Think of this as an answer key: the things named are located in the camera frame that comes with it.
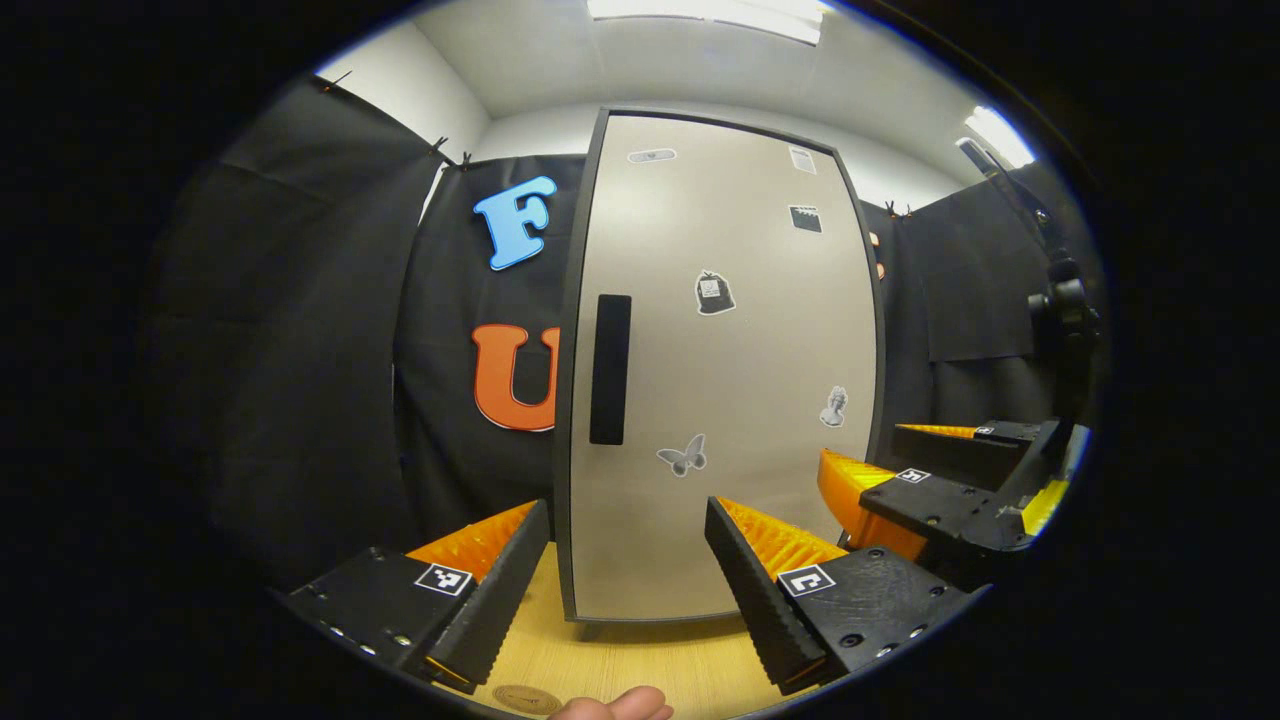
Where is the beige cabinet door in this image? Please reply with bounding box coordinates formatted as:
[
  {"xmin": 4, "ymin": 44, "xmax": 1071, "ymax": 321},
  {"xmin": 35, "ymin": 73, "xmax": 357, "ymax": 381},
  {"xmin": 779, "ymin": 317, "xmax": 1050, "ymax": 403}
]
[{"xmin": 568, "ymin": 112, "xmax": 886, "ymax": 623}]

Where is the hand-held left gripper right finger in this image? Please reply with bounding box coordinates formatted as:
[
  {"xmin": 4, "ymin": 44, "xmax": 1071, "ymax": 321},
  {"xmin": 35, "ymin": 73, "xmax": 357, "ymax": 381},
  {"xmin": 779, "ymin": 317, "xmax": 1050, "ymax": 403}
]
[{"xmin": 705, "ymin": 495, "xmax": 987, "ymax": 698}]

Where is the round brown coaster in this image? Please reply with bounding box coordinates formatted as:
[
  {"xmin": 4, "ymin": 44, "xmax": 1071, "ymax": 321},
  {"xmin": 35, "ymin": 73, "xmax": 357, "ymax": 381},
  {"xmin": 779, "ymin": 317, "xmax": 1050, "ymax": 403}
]
[{"xmin": 490, "ymin": 684, "xmax": 563, "ymax": 718}]

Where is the black backdrop cloth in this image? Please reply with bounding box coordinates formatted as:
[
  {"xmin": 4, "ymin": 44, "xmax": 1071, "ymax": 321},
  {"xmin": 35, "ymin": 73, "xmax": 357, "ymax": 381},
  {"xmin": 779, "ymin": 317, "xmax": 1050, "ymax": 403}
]
[{"xmin": 150, "ymin": 75, "xmax": 1101, "ymax": 591}]

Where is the ceiling light panel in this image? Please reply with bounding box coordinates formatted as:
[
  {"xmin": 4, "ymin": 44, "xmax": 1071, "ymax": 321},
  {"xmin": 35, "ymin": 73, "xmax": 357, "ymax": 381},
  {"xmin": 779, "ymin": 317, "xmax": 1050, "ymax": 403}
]
[
  {"xmin": 585, "ymin": 0, "xmax": 836, "ymax": 46},
  {"xmin": 963, "ymin": 105, "xmax": 1038, "ymax": 171}
]

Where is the black cabinet door handle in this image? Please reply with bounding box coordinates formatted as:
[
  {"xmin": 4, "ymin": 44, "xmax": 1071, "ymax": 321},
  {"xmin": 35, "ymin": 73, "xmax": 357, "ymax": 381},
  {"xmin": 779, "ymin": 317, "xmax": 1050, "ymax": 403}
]
[{"xmin": 589, "ymin": 294, "xmax": 633, "ymax": 446}]

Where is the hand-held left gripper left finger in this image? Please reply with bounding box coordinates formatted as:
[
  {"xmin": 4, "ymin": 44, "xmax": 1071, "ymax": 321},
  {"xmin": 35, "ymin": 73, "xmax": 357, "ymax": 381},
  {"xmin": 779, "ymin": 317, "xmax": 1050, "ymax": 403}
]
[{"xmin": 283, "ymin": 498, "xmax": 553, "ymax": 694}]

